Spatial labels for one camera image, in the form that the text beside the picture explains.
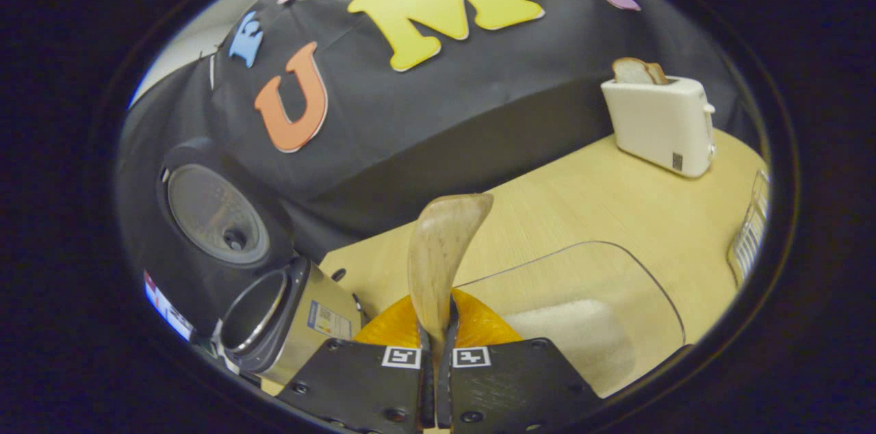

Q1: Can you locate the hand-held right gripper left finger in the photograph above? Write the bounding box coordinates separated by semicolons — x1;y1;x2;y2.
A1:
294;290;436;434

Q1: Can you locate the dark grey rice cooker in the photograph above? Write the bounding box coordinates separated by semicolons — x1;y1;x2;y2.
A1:
156;138;365;387

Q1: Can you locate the wooden spoon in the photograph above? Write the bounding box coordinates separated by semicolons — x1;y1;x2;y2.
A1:
408;193;495;380

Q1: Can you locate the clear plastic container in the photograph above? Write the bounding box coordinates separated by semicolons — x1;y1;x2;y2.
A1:
455;240;686;399

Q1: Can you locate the wire chopstick holder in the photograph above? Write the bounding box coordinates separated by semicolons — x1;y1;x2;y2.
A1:
727;169;771;288

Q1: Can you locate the white toaster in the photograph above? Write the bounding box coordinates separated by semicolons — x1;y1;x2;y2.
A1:
601;76;717;179

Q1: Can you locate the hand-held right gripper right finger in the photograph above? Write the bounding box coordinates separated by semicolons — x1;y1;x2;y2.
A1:
438;289;604;432

